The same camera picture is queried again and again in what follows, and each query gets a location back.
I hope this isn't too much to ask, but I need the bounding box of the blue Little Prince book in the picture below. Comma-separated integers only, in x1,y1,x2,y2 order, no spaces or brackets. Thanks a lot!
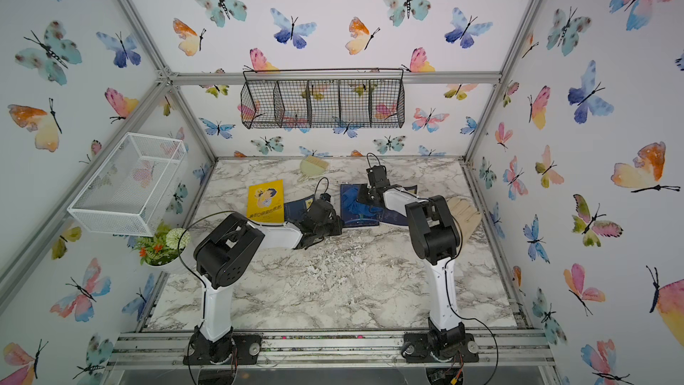
340,185,383,228

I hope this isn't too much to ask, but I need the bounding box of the dark blue horse-cover book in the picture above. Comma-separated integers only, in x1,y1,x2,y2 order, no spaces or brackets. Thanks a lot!
379,185,419,226

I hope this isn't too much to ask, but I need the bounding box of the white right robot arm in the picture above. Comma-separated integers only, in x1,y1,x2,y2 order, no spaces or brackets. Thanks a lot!
357,185,479,364

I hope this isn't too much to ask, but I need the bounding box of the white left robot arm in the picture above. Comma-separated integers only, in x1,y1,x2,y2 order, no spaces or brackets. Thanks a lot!
183,200,344,367

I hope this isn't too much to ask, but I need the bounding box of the dark blue Chinese book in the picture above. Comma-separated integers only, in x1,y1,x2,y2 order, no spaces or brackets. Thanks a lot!
284,195,315,223

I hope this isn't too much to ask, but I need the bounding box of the yellow illustrated book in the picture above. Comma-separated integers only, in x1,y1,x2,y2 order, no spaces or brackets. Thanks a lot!
247,180,284,225

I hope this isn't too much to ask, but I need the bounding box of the green scrub brush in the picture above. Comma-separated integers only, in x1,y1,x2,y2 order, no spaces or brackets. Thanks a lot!
299,155,330,183

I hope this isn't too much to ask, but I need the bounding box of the potted flower plant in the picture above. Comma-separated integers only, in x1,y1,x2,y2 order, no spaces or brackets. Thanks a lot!
134,222,195,274

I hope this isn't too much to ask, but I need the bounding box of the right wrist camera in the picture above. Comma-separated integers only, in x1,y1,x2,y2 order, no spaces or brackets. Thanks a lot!
366,165,390,189

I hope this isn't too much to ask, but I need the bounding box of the black wire wall basket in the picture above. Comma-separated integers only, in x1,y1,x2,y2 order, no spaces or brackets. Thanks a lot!
239,68,405,129

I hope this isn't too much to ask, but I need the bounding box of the white mesh wall basket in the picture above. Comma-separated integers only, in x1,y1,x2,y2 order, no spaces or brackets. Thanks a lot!
67,133,187,237

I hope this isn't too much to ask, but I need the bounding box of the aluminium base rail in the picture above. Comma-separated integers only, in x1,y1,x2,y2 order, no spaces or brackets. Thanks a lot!
107,329,556,370

